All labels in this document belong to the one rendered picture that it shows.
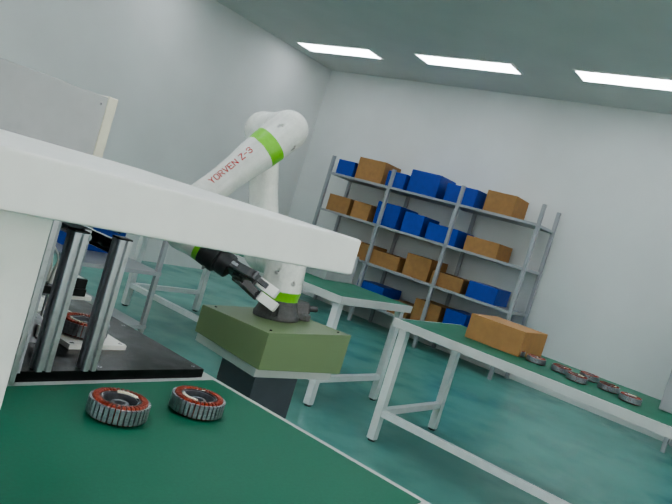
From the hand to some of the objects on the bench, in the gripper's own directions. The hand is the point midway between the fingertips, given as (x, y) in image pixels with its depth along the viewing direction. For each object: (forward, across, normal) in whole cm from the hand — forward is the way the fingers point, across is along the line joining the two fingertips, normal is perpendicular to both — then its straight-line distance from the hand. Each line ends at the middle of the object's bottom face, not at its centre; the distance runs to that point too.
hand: (273, 299), depth 194 cm
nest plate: (-24, -30, +43) cm, 58 cm away
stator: (-25, -31, +42) cm, 58 cm away
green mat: (+10, -74, +54) cm, 93 cm away
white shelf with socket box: (+17, -114, +72) cm, 136 cm away
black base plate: (-35, -24, +46) cm, 63 cm away
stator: (+10, -47, +41) cm, 63 cm away
